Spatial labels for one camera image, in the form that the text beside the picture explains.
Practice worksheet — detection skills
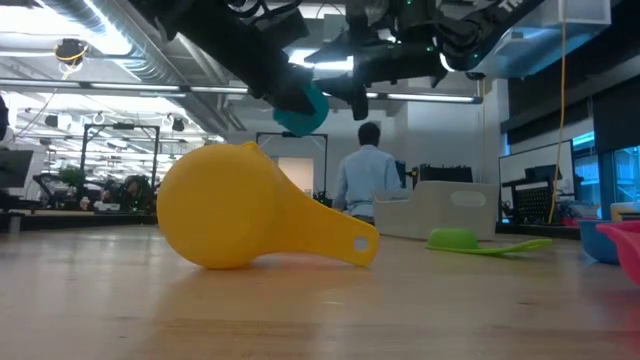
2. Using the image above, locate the green measuring cup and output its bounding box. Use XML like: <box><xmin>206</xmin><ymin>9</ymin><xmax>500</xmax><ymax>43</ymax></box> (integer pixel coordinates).
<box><xmin>425</xmin><ymin>227</ymin><xmax>554</xmax><ymax>258</ymax></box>

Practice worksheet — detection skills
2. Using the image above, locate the long ceiling light bar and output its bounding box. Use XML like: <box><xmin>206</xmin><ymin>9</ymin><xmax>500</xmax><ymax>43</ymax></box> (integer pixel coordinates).
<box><xmin>0</xmin><ymin>78</ymin><xmax>482</xmax><ymax>105</ymax></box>

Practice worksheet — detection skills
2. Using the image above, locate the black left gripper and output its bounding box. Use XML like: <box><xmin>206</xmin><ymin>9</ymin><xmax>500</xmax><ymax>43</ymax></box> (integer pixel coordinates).
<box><xmin>189</xmin><ymin>0</ymin><xmax>320</xmax><ymax>116</ymax></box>

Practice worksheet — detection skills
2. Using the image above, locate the yellow cable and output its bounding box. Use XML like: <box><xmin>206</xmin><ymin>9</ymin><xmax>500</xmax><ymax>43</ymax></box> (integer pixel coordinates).
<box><xmin>546</xmin><ymin>0</ymin><xmax>569</xmax><ymax>225</ymax></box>

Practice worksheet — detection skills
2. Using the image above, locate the black computer monitor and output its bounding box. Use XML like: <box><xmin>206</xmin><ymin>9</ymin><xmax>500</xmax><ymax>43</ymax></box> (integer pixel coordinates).
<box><xmin>0</xmin><ymin>149</ymin><xmax>35</xmax><ymax>190</ymax></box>

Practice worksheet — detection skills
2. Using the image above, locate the yellow measuring cup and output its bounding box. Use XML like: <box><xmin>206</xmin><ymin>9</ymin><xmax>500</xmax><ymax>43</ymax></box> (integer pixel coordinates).
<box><xmin>156</xmin><ymin>141</ymin><xmax>381</xmax><ymax>271</ymax></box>

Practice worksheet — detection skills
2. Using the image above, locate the yellow black cable reel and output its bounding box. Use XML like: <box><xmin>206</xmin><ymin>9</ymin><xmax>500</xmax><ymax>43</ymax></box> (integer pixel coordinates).
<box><xmin>53</xmin><ymin>38</ymin><xmax>90</xmax><ymax>67</ymax></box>

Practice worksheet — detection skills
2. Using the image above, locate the red measuring cup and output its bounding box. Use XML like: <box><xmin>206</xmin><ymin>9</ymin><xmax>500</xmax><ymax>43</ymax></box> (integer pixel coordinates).
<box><xmin>595</xmin><ymin>220</ymin><xmax>640</xmax><ymax>287</ymax></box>

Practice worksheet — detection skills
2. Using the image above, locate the person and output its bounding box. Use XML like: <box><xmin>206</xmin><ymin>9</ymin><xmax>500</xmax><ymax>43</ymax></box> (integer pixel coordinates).
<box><xmin>332</xmin><ymin>121</ymin><xmax>403</xmax><ymax>225</ymax></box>

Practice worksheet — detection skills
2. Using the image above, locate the black equipment box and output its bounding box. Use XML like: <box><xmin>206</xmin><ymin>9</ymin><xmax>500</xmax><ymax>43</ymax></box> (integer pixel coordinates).
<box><xmin>417</xmin><ymin>163</ymin><xmax>474</xmax><ymax>184</ymax></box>

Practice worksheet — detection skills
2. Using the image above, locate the black metal stand frame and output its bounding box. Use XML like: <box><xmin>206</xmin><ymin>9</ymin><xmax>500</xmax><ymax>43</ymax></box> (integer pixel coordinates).
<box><xmin>255</xmin><ymin>131</ymin><xmax>330</xmax><ymax>197</ymax></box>
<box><xmin>79</xmin><ymin>122</ymin><xmax>162</xmax><ymax>202</ymax></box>

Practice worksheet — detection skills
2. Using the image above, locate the silver ceiling duct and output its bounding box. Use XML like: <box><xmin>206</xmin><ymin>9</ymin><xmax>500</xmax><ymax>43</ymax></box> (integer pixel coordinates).
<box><xmin>42</xmin><ymin>0</ymin><xmax>247</xmax><ymax>134</ymax></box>

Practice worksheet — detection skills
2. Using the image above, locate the blue measuring cup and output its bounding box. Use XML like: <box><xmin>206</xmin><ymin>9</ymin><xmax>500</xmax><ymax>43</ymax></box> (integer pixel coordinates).
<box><xmin>578</xmin><ymin>219</ymin><xmax>622</xmax><ymax>266</ymax></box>

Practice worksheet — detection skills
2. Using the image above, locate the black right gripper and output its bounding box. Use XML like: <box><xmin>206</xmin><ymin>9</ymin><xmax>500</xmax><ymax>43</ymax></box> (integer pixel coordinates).
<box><xmin>304</xmin><ymin>40</ymin><xmax>449</xmax><ymax>122</ymax></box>

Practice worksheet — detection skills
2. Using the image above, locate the clear plastic container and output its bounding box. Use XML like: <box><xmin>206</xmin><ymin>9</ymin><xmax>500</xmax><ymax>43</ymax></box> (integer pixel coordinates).
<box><xmin>372</xmin><ymin>180</ymin><xmax>501</xmax><ymax>242</ymax></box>

